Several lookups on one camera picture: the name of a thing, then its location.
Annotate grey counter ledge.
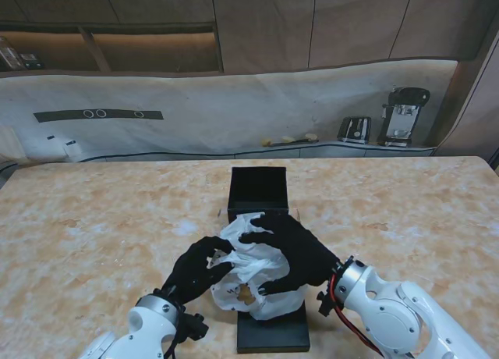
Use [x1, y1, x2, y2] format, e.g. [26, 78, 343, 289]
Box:
[0, 140, 437, 169]

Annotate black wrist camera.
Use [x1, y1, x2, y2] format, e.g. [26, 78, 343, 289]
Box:
[179, 312, 210, 343]
[316, 290, 336, 318]

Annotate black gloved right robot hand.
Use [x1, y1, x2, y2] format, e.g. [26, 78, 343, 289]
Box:
[237, 214, 341, 297]

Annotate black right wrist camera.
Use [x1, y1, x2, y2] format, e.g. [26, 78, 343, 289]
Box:
[316, 290, 336, 318]

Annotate black gift box lid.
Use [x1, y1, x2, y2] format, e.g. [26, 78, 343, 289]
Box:
[236, 302, 312, 355]

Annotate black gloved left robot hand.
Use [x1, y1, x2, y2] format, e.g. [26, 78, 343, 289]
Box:
[160, 236, 235, 304]

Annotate black device on shelf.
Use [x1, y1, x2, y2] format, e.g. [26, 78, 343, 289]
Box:
[18, 52, 44, 69]

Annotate black toaster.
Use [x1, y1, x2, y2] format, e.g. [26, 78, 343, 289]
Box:
[336, 116, 373, 144]

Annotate red black left arm cables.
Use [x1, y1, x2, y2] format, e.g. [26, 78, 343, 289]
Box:
[163, 327, 184, 359]

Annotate white protective cloth cover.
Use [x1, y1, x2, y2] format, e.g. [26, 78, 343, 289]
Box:
[0, 58, 459, 165]

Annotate dark strip with white rings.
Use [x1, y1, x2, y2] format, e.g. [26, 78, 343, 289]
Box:
[33, 108, 165, 123]

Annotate wooden wall shelf niche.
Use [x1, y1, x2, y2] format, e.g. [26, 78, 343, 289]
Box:
[0, 21, 225, 73]

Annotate yellow fruit pieces on board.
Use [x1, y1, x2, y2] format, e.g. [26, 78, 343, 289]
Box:
[260, 133, 320, 148]

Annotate white printed plastic bag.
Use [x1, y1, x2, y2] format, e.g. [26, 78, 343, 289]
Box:
[210, 212, 309, 322]

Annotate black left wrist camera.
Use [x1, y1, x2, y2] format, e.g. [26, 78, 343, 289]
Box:
[179, 312, 210, 343]

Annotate black silver coffee machine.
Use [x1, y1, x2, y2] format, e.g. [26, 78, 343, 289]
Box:
[377, 87, 431, 148]

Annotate black open gift box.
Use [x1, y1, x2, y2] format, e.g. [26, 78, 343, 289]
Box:
[227, 165, 290, 222]

